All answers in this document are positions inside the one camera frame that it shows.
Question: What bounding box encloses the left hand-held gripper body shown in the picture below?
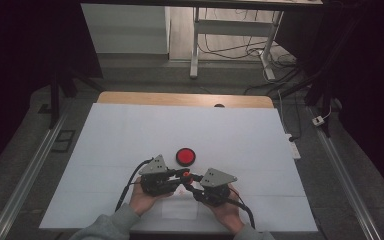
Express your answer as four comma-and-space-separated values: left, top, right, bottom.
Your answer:
138, 154, 181, 197

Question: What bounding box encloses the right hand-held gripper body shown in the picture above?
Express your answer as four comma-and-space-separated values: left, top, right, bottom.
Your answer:
193, 167, 238, 208

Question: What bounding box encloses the round red ink pad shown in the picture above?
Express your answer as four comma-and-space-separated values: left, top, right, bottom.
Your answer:
175, 147, 197, 168

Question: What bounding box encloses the person's left hand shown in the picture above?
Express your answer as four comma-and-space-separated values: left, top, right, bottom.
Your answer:
128, 178, 174, 217

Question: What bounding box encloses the person's right hand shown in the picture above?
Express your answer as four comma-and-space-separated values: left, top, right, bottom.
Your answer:
209, 186, 246, 235

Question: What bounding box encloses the white paper sheet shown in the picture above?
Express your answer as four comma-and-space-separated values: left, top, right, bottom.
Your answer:
161, 186, 199, 221

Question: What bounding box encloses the large white table cover sheet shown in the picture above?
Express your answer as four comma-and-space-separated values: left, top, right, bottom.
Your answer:
39, 102, 319, 233

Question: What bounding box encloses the white power strip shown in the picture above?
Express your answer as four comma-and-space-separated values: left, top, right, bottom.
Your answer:
284, 133, 302, 160

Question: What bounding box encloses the black metal stand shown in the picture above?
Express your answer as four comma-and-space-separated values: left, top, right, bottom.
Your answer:
48, 64, 105, 130
269, 64, 343, 138

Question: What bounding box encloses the white cabinet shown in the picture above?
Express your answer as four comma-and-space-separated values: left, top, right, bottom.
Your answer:
80, 3, 171, 55

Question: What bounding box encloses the dark curtain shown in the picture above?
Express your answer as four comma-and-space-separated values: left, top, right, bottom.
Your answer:
275, 0, 384, 204
0, 0, 103, 183

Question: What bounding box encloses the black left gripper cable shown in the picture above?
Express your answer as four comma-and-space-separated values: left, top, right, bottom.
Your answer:
114, 157, 154, 213

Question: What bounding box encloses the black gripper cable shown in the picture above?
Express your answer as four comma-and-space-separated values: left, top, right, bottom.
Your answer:
226, 186, 257, 230
114, 157, 154, 213

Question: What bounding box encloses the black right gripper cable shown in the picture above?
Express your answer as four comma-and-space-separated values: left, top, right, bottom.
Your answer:
226, 186, 257, 230

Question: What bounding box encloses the black rectangular floor frame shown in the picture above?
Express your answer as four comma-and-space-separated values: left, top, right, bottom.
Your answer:
50, 129, 77, 154

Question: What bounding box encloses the thick black floor cable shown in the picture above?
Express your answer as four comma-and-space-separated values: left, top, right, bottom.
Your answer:
243, 66, 303, 97

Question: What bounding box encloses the tangle of floor cables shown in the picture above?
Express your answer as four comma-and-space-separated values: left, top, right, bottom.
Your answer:
198, 8, 298, 68

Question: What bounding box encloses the aluminium floor rail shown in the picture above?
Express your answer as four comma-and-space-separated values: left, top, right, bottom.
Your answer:
308, 106, 383, 240
0, 113, 69, 240

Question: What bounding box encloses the white desk frame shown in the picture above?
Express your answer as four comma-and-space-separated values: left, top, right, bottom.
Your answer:
189, 6, 285, 82

